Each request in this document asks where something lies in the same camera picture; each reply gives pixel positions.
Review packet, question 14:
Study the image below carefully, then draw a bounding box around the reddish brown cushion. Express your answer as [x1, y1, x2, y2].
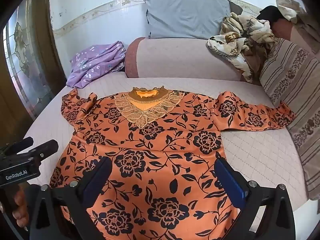
[271, 19, 300, 42]

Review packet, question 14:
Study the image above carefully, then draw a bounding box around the cream floral cushion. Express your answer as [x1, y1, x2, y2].
[276, 0, 307, 24]

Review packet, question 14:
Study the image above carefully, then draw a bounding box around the grey pillow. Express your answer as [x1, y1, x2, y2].
[144, 0, 232, 40]

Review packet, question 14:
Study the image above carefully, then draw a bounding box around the beige striped floral pillow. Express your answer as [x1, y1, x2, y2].
[259, 39, 320, 201]

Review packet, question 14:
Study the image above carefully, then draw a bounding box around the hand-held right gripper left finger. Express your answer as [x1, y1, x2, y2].
[29, 156, 113, 240]

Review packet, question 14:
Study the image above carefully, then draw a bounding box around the orange black floral blouse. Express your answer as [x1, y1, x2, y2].
[49, 87, 295, 240]

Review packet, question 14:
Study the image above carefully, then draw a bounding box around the wooden stained glass door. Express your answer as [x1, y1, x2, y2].
[0, 0, 68, 140]

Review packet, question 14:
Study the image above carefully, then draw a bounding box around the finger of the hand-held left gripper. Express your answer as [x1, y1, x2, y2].
[4, 136, 34, 153]
[28, 139, 59, 159]

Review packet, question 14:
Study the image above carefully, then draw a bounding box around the pink beige bolster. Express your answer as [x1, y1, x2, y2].
[124, 37, 253, 82]

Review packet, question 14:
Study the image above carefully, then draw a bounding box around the person's left hand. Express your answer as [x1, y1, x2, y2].
[11, 183, 30, 232]

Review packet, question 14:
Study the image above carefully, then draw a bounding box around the cream brown floral blanket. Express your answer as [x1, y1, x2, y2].
[206, 12, 278, 83]

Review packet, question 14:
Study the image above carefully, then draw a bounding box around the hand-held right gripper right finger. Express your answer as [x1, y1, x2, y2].
[214, 158, 297, 240]

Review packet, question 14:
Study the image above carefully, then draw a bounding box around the black cloth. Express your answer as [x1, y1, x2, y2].
[256, 5, 287, 22]

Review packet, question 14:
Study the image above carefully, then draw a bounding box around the dark brown pillow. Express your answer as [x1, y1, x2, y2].
[229, 0, 243, 16]

